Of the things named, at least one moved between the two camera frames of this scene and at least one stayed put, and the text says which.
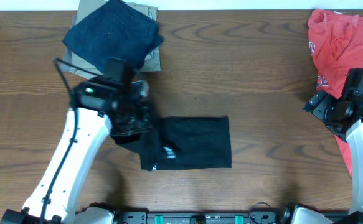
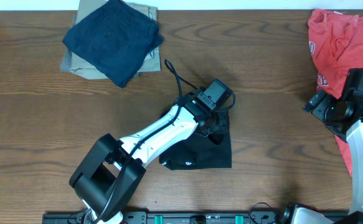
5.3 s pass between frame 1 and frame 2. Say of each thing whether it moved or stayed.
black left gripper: moved
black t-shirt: stayed
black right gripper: stayed
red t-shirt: stayed
